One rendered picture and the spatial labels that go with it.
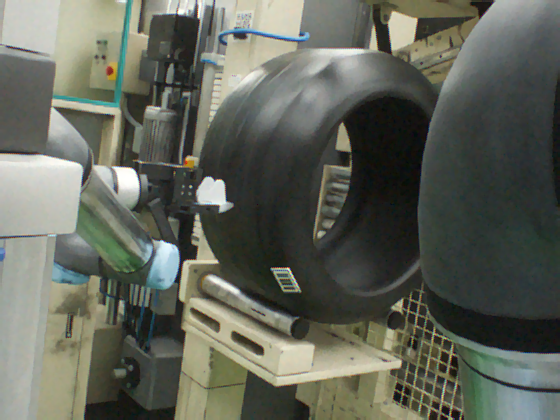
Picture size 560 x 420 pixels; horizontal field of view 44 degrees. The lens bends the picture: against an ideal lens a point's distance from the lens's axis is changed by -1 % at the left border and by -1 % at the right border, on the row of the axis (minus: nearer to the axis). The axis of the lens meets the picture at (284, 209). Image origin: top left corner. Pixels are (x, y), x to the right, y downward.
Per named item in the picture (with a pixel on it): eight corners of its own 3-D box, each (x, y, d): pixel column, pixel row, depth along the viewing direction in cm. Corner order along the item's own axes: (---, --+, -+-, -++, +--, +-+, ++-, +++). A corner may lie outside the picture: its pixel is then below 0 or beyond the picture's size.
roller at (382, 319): (301, 289, 183) (289, 288, 180) (305, 272, 183) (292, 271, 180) (400, 330, 156) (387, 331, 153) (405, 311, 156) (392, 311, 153)
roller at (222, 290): (213, 292, 165) (197, 291, 162) (216, 273, 165) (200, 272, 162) (308, 340, 139) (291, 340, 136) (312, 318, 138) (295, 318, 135)
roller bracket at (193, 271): (177, 300, 162) (182, 259, 161) (305, 295, 188) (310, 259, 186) (184, 304, 160) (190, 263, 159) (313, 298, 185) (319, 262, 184)
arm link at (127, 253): (66, 65, 71) (190, 244, 115) (-24, 53, 74) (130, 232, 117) (22, 163, 67) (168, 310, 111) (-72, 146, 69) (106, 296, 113)
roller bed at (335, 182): (308, 265, 203) (324, 164, 200) (344, 265, 213) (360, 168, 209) (355, 283, 188) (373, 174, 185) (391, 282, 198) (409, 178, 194)
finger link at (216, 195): (245, 182, 129) (203, 179, 123) (240, 214, 130) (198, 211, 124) (235, 180, 132) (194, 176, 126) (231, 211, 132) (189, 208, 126)
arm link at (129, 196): (115, 215, 113) (95, 206, 120) (140, 216, 116) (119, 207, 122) (121, 169, 112) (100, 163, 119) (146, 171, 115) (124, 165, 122)
